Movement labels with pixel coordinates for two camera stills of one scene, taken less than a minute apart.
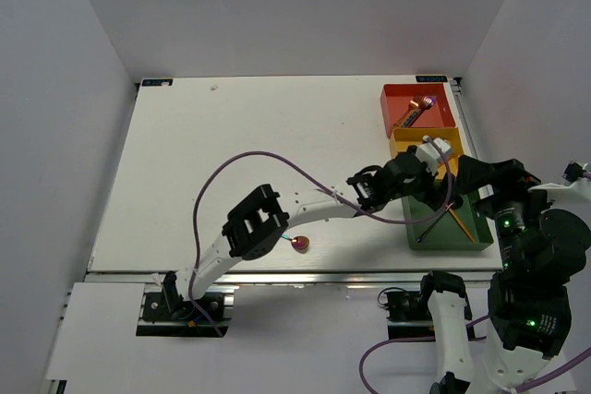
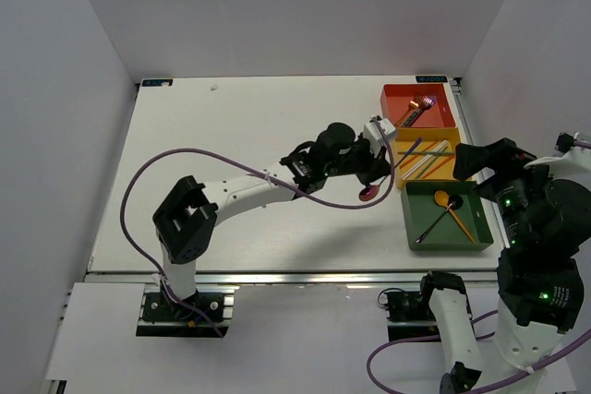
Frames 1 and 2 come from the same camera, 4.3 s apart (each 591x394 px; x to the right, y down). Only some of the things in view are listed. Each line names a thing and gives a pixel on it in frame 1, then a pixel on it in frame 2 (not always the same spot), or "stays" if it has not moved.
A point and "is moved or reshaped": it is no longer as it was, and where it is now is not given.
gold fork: x=414 y=103 stays
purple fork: x=428 y=101 stays
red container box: x=396 y=98 stays
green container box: x=447 y=233 stays
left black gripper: x=431 y=197 -> x=375 y=167
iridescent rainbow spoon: x=299 y=243 is moved or reshaped
